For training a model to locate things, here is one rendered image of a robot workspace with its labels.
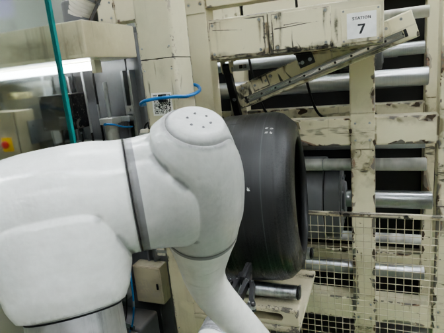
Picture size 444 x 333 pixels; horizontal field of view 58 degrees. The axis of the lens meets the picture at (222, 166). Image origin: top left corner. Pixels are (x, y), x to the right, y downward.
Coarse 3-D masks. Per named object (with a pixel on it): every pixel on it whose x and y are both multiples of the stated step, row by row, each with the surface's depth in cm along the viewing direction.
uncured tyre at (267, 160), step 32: (256, 128) 119; (288, 128) 121; (256, 160) 111; (288, 160) 113; (256, 192) 109; (288, 192) 110; (256, 224) 110; (288, 224) 110; (256, 256) 114; (288, 256) 114
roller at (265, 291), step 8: (248, 288) 129; (256, 288) 128; (264, 288) 127; (272, 288) 126; (280, 288) 125; (288, 288) 125; (296, 288) 124; (264, 296) 128; (272, 296) 126; (280, 296) 125; (288, 296) 124; (296, 296) 123
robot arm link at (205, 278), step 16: (176, 256) 52; (224, 256) 52; (192, 272) 54; (208, 272) 54; (224, 272) 59; (192, 288) 59; (208, 288) 58; (224, 288) 61; (208, 304) 61; (224, 304) 62; (240, 304) 65; (224, 320) 63; (240, 320) 64; (256, 320) 67
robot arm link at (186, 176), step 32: (160, 128) 41; (192, 128) 40; (224, 128) 42; (128, 160) 41; (160, 160) 41; (192, 160) 40; (224, 160) 41; (160, 192) 40; (192, 192) 42; (224, 192) 43; (160, 224) 41; (192, 224) 44; (224, 224) 46; (192, 256) 50
